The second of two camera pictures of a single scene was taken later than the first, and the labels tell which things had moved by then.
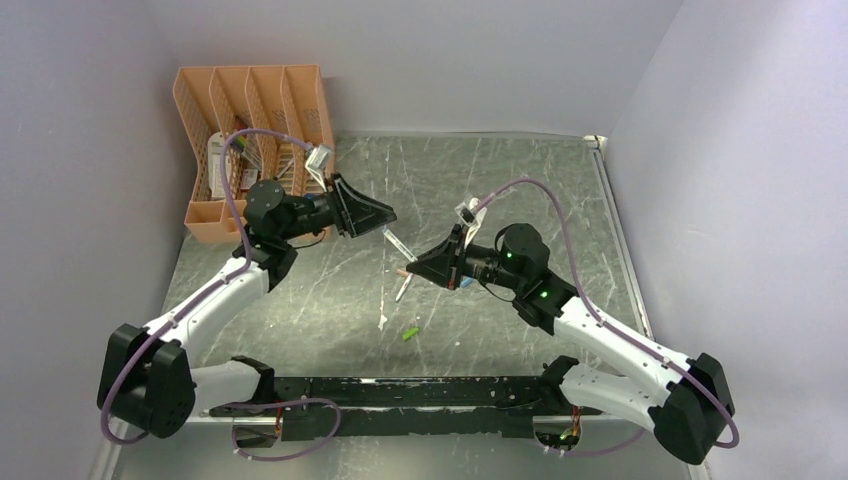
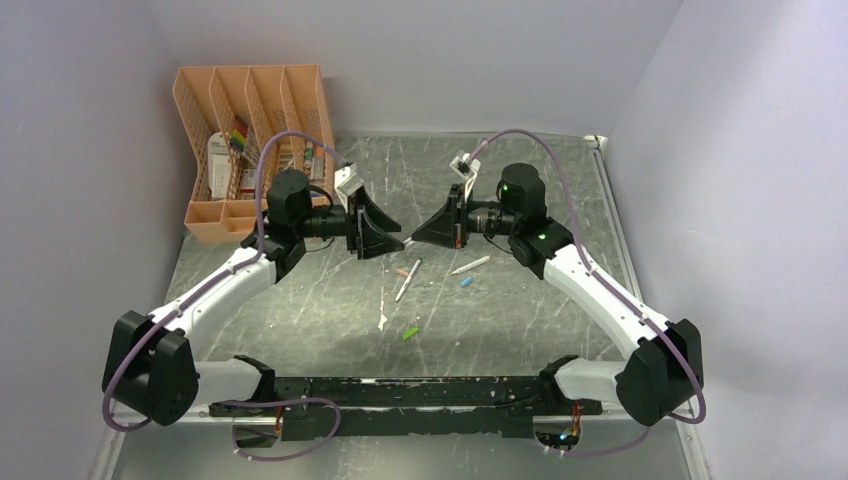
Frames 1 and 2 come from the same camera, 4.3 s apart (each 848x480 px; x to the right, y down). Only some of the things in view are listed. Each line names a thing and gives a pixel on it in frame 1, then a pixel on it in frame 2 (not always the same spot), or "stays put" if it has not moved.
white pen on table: [405, 286] stays put
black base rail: [372, 407] stays put
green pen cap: [410, 332] stays put
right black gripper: [446, 265] → [451, 227]
